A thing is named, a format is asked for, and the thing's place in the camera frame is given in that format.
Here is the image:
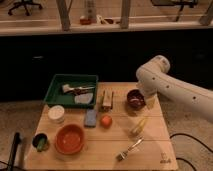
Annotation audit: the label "dark maroon bowl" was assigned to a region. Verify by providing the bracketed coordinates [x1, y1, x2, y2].
[127, 89, 145, 110]

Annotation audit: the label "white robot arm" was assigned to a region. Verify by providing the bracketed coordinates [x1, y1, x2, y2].
[136, 55, 213, 123]

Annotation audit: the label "wooden block toy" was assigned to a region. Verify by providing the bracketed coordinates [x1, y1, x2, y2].
[101, 90, 114, 111]

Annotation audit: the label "grey cloth piece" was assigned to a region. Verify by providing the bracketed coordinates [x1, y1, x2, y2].
[74, 93, 93, 104]

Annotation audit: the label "orange fruit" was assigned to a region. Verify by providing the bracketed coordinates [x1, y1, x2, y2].
[100, 115, 112, 128]

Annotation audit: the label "green plastic tray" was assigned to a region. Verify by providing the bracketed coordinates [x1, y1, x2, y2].
[44, 74, 98, 109]

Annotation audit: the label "white brush in tray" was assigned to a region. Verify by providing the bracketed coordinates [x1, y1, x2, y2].
[62, 84, 94, 94]

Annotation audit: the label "white round container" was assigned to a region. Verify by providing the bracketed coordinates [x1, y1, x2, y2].
[48, 105, 65, 124]

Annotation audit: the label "orange bowl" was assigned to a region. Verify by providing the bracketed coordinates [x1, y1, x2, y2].
[54, 124, 85, 155]

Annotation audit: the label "red and white items on shelf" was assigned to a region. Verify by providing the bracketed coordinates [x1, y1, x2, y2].
[79, 0, 118, 26]

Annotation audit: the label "metal fork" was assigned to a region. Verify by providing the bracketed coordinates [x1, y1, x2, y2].
[116, 137, 143, 162]

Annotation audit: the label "dark cup with green item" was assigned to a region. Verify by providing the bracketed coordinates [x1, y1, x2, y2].
[32, 133, 48, 152]

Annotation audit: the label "black object at left edge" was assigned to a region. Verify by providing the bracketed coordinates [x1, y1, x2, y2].
[7, 132, 21, 171]

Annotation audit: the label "black office chair base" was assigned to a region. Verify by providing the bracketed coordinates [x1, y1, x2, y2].
[8, 0, 43, 16]

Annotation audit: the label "black cable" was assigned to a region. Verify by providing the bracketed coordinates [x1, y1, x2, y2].
[169, 132, 213, 171]

